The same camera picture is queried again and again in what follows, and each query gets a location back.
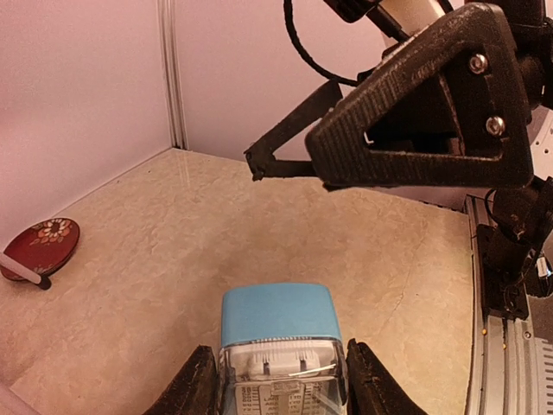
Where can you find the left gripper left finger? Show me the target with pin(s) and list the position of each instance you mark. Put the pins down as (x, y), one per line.
(193, 390)

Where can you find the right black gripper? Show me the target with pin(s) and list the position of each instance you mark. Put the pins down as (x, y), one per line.
(449, 108)

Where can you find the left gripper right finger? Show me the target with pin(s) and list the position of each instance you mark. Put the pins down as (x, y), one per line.
(372, 389)

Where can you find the blue metronome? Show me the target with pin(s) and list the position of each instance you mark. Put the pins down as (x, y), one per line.
(281, 351)

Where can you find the silver tripod stand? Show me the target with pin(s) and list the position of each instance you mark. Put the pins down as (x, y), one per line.
(42, 282)

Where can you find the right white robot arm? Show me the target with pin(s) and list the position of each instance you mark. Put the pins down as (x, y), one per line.
(523, 214)

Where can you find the red floral plate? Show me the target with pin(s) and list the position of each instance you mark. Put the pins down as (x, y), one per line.
(46, 246)

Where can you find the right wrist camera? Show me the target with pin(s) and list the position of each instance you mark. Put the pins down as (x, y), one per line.
(396, 19)

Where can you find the front aluminium rail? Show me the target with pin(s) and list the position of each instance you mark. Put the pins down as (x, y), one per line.
(511, 367)

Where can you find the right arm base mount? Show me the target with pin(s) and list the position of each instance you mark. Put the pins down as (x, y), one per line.
(500, 262)

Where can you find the right aluminium frame post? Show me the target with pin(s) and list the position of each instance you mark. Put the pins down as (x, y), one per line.
(170, 62)

